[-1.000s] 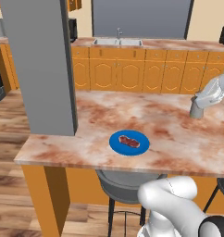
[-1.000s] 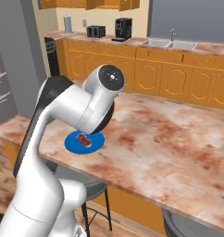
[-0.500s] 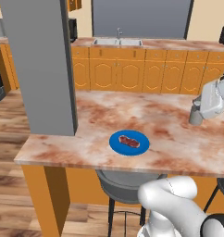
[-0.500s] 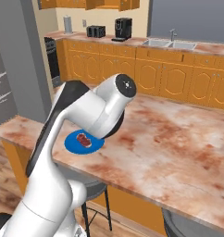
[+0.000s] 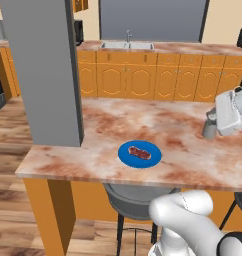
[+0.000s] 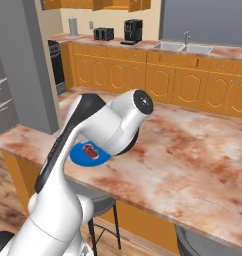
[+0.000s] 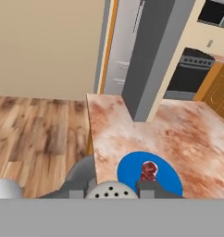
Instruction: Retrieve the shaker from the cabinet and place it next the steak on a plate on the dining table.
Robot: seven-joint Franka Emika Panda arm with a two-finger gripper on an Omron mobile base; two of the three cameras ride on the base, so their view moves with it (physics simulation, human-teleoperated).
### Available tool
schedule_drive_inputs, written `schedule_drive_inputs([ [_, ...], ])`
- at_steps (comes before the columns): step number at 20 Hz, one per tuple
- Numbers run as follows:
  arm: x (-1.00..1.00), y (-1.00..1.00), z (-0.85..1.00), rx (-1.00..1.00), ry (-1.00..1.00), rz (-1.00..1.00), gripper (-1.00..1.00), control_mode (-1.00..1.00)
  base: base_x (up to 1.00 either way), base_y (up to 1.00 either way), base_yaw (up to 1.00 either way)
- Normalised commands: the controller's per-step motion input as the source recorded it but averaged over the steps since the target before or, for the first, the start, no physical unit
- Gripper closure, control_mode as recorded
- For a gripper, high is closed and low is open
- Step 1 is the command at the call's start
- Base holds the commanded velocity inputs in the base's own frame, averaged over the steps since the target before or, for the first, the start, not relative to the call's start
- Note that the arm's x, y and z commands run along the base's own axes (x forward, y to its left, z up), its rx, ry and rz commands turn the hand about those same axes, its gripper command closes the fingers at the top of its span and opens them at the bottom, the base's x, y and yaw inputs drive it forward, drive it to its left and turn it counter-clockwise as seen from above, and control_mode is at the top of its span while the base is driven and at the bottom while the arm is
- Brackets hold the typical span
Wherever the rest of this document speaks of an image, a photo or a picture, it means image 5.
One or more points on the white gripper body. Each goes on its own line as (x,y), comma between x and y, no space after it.
(229,113)

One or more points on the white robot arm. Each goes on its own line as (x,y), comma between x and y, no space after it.
(189,220)

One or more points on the grey shaker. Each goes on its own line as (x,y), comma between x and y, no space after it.
(209,129)

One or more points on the red steak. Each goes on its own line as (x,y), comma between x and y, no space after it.
(139,152)

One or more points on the blue plate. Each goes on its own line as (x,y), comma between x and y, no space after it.
(139,162)

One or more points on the grey cabinet panel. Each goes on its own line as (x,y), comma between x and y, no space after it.
(43,73)

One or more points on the grey stool with black legs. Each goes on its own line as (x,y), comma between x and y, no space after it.
(133,203)
(241,203)

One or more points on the orange cupboard run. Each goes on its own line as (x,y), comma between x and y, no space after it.
(143,76)

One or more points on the steel sink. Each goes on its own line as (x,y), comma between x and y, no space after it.
(126,45)

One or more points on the steel tap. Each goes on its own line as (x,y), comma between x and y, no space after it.
(128,35)

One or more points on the orange island base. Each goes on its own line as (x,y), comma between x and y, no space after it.
(49,216)

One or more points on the orange cupboard beside oven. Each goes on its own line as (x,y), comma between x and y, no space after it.
(10,71)

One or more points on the orange wall cabinet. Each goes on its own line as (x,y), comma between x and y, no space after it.
(80,5)

